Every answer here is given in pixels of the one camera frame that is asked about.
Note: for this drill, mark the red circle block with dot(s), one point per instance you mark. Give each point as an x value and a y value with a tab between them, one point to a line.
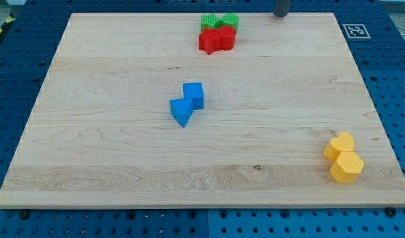
227	34

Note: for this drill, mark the green circle block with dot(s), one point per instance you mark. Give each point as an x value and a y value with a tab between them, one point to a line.
230	19

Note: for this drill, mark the blue triangle block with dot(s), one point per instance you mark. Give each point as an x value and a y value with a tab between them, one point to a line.
181	110

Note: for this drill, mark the blue cube block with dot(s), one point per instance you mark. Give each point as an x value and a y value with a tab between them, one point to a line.
194	91

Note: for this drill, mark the light wooden board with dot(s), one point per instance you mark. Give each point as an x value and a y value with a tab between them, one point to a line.
101	135

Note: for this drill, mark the red star block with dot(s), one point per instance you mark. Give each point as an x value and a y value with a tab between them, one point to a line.
210	40

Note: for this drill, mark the green star block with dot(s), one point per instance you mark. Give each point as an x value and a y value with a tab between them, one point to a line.
209	21

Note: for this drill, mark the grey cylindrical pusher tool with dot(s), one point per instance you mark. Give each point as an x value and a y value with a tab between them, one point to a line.
281	8

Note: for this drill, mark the yellow heart block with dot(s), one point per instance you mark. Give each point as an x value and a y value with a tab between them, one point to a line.
343	142

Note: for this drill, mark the yellow hexagon block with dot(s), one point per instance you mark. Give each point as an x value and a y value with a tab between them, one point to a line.
347	167

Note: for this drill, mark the white fiducial marker tag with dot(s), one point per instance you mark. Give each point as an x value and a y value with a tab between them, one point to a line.
356	31

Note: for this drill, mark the yellow black hazard tape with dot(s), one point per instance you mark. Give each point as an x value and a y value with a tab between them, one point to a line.
6	25

